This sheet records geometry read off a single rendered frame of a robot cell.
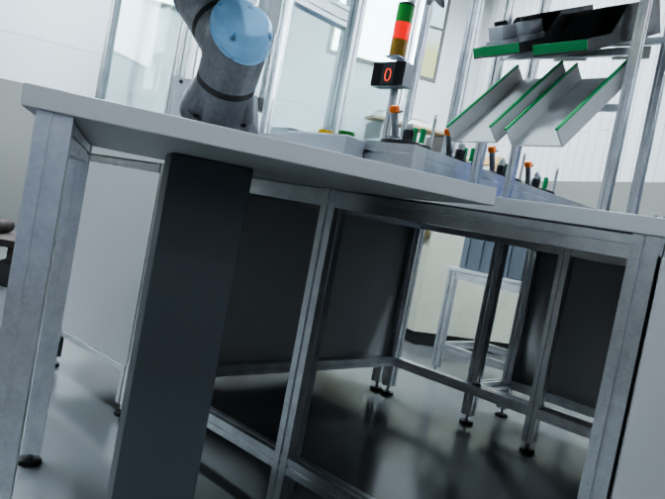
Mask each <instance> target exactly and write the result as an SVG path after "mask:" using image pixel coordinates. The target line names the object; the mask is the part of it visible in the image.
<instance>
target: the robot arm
mask: <svg viewBox="0 0 665 499"><path fill-rule="evenodd" d="M173 3H174V6H175V8H176V10H177V12H178V13H179V15H180V16H181V17H182V19H183V20H184V22H185V24H186V25H187V27H188V29H189V30H190V32H191V34H192V36H193V37H194V39H195V41H196V43H197V44H198V46H199V48H200V50H201V53H202V55H201V59H200V63H199V67H198V71H197V74H196V76H195V77H194V78H193V80H192V81H191V82H190V84H189V85H188V86H187V88H186V89H185V91H184V92H183V94H182V97H181V100H180V105H179V111H180V115H181V117H182V118H186V119H191V120H195V121H200V122H204V123H208V124H213V125H217V126H222V127H226V128H231V129H235V130H240V131H244V132H248V133H249V132H250V130H251V128H252V125H253V122H254V117H255V112H254V92H255V89H256V86H257V83H258V80H259V77H260V74H261V71H262V68H263V65H264V63H265V61H266V58H267V57H268V55H269V52H270V49H271V41H272V38H273V28H272V25H271V22H270V20H269V18H268V17H267V15H266V14H265V13H264V12H263V11H262V10H261V9H260V8H259V7H254V6H253V3H251V2H249V1H247V0H173Z"/></svg>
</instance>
